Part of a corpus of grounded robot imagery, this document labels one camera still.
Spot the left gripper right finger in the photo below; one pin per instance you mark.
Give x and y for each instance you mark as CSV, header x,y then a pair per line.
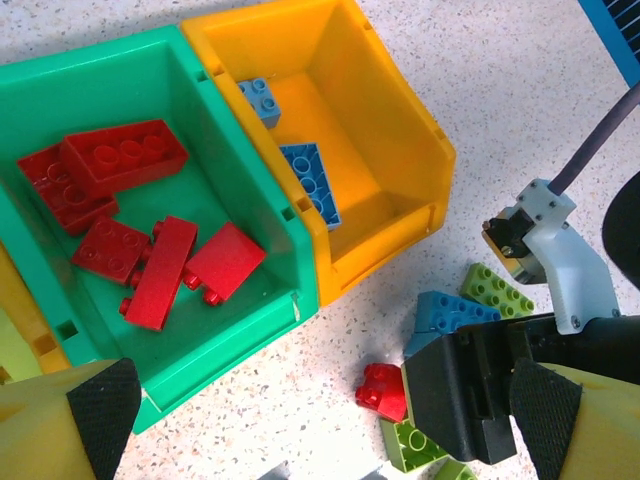
x,y
590,435

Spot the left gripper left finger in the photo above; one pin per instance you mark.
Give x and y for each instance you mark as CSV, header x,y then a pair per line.
x,y
45,430

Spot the yellow plastic bin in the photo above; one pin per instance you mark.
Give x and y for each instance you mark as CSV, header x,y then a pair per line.
x,y
47,350
380,125

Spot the green lego brick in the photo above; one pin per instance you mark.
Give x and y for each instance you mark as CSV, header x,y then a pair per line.
x,y
495,292
415,445
455,471
15,345

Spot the small red lego brick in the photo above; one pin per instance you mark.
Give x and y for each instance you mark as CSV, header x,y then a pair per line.
x,y
107,250
382,395

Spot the green plastic bin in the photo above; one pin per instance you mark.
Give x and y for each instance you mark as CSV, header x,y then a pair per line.
x,y
225,165

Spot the small blue lego brick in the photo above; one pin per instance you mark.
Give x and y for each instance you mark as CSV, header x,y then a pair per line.
x,y
262,102

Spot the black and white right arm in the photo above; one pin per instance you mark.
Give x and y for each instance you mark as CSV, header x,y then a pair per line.
x,y
625,225

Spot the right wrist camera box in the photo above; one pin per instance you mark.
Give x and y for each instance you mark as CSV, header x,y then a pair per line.
x,y
565,260

